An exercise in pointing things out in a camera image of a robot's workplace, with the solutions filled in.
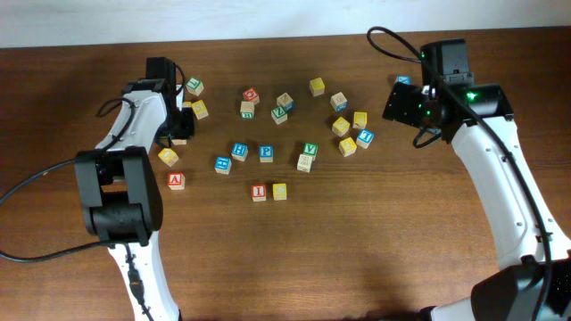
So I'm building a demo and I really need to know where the blue letter I block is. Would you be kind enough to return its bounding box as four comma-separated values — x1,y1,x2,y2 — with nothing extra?
356,129,375,149

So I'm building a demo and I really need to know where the green letter Z block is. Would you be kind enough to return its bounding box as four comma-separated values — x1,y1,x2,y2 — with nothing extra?
271,106,287,125

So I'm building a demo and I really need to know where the plain carved wooden block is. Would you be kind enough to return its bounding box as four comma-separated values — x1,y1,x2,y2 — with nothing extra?
296,153,313,172

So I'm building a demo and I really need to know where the blue letter X block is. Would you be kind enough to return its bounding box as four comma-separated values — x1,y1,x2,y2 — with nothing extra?
395,75,411,85

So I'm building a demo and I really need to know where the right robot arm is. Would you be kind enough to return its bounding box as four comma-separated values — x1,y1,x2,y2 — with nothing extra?
383,39,570,320

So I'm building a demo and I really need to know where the yellow block right pair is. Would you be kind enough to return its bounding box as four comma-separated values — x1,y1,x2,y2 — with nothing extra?
191,100,209,119

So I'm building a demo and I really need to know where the green letter R block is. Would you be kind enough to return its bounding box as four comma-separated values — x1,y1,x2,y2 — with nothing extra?
171,139,187,145

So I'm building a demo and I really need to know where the red letter C block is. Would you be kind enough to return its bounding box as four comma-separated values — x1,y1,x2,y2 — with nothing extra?
243,87,260,104

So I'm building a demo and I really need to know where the red letter I block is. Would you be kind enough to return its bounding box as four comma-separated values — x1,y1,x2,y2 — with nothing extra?
252,185,267,202

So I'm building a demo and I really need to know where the green letter L block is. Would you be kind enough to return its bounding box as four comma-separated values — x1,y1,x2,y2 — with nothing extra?
186,77,204,96

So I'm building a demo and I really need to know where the green letter V block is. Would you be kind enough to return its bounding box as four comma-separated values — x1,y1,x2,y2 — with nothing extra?
302,143,319,160

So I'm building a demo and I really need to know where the blue letter P block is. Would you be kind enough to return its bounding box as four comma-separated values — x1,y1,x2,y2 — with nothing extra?
259,145,274,162

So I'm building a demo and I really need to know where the green side wooden block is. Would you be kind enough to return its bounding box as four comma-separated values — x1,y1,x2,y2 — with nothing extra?
240,101,255,119

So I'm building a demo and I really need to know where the blue letter H block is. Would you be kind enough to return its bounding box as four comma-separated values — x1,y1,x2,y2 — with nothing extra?
231,143,248,161

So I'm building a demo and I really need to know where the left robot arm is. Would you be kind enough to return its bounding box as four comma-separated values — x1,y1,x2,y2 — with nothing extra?
74,57,194,320

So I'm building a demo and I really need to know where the red letter A block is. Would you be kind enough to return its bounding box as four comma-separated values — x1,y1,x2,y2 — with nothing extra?
167,172,186,191

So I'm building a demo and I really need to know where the blue block lower left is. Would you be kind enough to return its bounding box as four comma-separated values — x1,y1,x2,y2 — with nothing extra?
214,157,232,175

